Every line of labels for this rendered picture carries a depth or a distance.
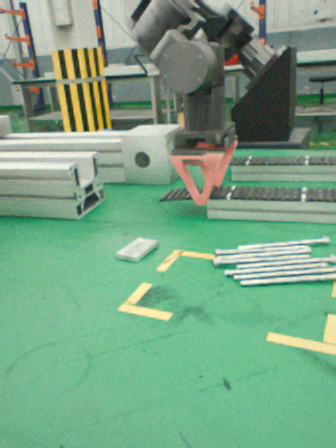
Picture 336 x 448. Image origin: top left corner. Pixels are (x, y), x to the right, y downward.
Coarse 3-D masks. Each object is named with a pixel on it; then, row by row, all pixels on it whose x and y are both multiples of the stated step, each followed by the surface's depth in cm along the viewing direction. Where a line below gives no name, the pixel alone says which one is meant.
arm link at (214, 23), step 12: (192, 0) 97; (204, 0) 101; (204, 12) 100; (216, 12) 101; (228, 12) 102; (204, 24) 102; (216, 24) 103; (240, 24) 104; (204, 36) 106; (228, 60) 110
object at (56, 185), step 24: (0, 168) 67; (24, 168) 66; (48, 168) 64; (72, 168) 64; (96, 168) 72; (0, 192) 69; (24, 192) 67; (48, 192) 66; (72, 192) 65; (96, 192) 72; (24, 216) 69; (48, 216) 68; (72, 216) 66
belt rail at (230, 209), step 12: (216, 204) 61; (228, 204) 61; (240, 204) 60; (252, 204) 59; (264, 204) 59; (276, 204) 58; (288, 204) 58; (300, 204) 57; (312, 204) 57; (324, 204) 56; (216, 216) 62; (228, 216) 61; (240, 216) 61; (252, 216) 60; (264, 216) 60; (276, 216) 59; (288, 216) 59; (300, 216) 58; (312, 216) 57; (324, 216) 57
